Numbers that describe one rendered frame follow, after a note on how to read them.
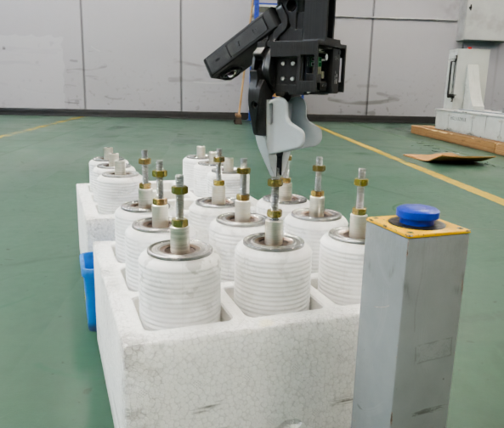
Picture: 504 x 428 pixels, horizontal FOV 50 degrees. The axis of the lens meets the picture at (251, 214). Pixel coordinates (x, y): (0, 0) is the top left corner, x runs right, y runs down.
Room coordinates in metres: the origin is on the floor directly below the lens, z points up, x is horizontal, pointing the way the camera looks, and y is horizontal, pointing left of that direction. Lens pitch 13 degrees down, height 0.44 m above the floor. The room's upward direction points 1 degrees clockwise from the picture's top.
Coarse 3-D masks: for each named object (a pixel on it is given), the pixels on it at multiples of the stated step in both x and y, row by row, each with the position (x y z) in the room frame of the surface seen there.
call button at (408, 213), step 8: (400, 208) 0.50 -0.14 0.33; (408, 208) 0.50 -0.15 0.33; (416, 208) 0.50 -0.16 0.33; (424, 208) 0.50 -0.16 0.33; (432, 208) 0.50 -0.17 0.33; (400, 216) 0.50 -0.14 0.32; (408, 216) 0.49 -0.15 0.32; (416, 216) 0.49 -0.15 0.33; (424, 216) 0.49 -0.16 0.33; (432, 216) 0.49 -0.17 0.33; (408, 224) 0.49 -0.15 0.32; (416, 224) 0.49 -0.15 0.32; (424, 224) 0.49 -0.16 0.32; (432, 224) 0.49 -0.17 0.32
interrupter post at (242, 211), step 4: (236, 200) 0.75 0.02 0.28; (248, 200) 0.75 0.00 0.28; (236, 204) 0.74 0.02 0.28; (240, 204) 0.74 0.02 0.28; (244, 204) 0.74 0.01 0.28; (248, 204) 0.74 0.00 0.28; (236, 208) 0.74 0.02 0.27; (240, 208) 0.74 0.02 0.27; (244, 208) 0.74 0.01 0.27; (248, 208) 0.74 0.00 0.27; (236, 212) 0.74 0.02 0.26; (240, 212) 0.74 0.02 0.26; (244, 212) 0.74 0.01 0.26; (248, 212) 0.74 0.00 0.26; (236, 216) 0.74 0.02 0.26; (240, 216) 0.74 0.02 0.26; (244, 216) 0.74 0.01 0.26; (248, 216) 0.74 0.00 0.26; (236, 220) 0.74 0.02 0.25; (240, 220) 0.74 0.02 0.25; (244, 220) 0.74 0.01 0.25; (248, 220) 0.74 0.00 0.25
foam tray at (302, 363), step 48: (96, 288) 0.83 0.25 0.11; (144, 336) 0.52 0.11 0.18; (192, 336) 0.53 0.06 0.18; (240, 336) 0.54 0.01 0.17; (288, 336) 0.57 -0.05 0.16; (336, 336) 0.59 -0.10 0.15; (144, 384) 0.51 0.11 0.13; (192, 384) 0.53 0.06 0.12; (240, 384) 0.55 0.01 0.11; (288, 384) 0.57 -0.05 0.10; (336, 384) 0.59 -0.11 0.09
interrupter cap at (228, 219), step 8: (224, 216) 0.77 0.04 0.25; (232, 216) 0.77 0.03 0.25; (256, 216) 0.77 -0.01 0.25; (264, 216) 0.76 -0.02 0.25; (224, 224) 0.72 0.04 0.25; (232, 224) 0.72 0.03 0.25; (240, 224) 0.71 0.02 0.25; (248, 224) 0.72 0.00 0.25; (256, 224) 0.72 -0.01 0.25; (264, 224) 0.73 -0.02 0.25
